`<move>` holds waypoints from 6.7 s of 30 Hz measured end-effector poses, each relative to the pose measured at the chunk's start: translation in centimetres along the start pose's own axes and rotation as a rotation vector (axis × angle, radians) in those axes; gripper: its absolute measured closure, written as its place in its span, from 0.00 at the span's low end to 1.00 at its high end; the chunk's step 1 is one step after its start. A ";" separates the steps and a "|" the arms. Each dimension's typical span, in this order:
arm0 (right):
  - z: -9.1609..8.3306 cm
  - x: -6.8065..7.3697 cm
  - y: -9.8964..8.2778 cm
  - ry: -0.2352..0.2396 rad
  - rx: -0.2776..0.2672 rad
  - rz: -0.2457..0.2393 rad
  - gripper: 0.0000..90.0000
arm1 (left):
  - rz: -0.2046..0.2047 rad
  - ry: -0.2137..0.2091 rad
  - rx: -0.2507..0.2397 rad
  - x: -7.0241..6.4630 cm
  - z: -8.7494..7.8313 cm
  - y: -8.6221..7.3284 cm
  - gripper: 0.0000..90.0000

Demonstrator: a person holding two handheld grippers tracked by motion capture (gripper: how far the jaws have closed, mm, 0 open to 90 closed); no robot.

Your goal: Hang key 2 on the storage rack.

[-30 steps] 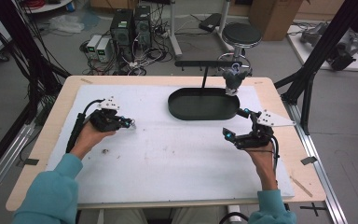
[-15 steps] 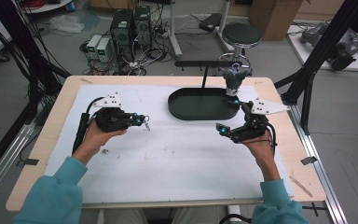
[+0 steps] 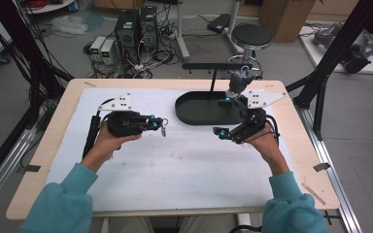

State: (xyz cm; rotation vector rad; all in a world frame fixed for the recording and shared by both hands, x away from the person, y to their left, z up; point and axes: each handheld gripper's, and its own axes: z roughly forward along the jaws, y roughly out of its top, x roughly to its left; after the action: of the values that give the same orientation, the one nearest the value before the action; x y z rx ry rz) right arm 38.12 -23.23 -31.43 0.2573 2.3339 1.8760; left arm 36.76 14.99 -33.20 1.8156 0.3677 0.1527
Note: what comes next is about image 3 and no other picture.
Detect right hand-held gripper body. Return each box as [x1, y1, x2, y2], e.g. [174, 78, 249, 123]
[227, 88, 288, 146]

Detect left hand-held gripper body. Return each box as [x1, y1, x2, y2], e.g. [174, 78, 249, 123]
[97, 92, 150, 139]

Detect silver carabiner key ring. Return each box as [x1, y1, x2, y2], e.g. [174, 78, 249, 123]
[159, 117, 170, 138]

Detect plush toy keychain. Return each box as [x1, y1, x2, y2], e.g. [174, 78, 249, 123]
[227, 71, 256, 97]

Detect black oval tray hanger stand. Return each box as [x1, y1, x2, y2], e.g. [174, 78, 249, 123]
[174, 62, 262, 126]

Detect person's left hand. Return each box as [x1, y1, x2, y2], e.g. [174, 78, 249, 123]
[91, 123, 144, 164]

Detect person's right hand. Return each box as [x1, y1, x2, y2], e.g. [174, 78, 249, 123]
[244, 123, 285, 165]

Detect white table mat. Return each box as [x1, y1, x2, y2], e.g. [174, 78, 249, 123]
[47, 87, 297, 213]

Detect black round stool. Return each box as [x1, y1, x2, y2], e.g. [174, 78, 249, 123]
[226, 22, 274, 81]

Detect white power supply unit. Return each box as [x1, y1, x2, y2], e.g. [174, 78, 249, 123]
[89, 36, 107, 62]
[100, 39, 117, 65]

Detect black flat floor device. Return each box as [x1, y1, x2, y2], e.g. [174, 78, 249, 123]
[207, 13, 233, 34]

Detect wooden desk white legs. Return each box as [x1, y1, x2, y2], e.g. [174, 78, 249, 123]
[174, 0, 245, 62]

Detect black computer tower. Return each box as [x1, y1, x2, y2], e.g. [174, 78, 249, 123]
[115, 9, 141, 64]
[139, 5, 159, 52]

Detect thin wooden stick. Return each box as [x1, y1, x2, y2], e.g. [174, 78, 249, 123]
[300, 183, 327, 207]

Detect white floor board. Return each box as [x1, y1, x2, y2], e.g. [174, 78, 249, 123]
[299, 25, 373, 76]

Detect large cardboard box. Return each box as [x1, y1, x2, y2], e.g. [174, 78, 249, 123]
[259, 0, 317, 44]

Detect person's beige trousers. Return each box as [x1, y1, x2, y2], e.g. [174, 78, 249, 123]
[108, 215, 241, 233]

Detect clear plastic bag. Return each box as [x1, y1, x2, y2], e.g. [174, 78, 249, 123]
[51, 15, 88, 35]

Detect grey robot parts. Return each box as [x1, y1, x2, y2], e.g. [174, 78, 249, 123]
[313, 22, 373, 74]

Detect round white table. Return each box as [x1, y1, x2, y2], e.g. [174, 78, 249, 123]
[25, 0, 78, 15]

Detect black cable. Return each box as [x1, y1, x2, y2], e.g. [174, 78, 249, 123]
[264, 114, 282, 147]
[82, 97, 116, 159]

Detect tangle of cables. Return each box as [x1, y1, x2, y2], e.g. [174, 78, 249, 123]
[84, 32, 180, 80]

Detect aluminium rail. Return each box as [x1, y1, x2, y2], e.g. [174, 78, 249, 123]
[295, 105, 364, 233]
[0, 127, 39, 213]

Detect black metal frame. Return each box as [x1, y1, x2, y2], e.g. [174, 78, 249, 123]
[0, 0, 75, 192]
[286, 0, 373, 141]

